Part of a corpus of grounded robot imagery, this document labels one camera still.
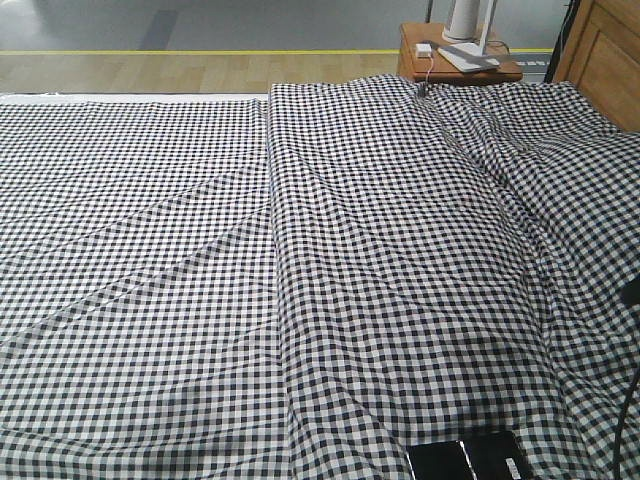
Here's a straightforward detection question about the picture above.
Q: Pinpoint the checkered bed sheet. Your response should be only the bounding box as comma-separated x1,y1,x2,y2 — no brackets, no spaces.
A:
0,94,411,480

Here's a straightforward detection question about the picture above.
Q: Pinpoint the white desk lamp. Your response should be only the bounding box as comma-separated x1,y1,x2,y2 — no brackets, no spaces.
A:
438,1,500,73

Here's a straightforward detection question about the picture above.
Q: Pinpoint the checkered folded quilt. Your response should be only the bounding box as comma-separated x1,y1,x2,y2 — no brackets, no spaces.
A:
267,76,639,479

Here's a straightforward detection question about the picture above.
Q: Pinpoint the wooden nightstand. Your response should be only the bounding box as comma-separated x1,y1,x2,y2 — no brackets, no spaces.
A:
397,22,524,84

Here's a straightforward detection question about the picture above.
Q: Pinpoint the white charger adapter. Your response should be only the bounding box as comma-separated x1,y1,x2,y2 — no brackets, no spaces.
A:
414,43,433,59

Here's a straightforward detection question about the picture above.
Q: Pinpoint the white cylindrical speaker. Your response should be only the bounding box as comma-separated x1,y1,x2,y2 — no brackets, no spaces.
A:
442,0,481,43

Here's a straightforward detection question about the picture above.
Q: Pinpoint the metal pole stand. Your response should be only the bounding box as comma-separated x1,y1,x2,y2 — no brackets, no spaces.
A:
424,0,434,23

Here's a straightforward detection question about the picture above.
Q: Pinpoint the black camera cable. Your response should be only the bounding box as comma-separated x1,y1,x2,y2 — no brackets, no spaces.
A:
610,372,640,480

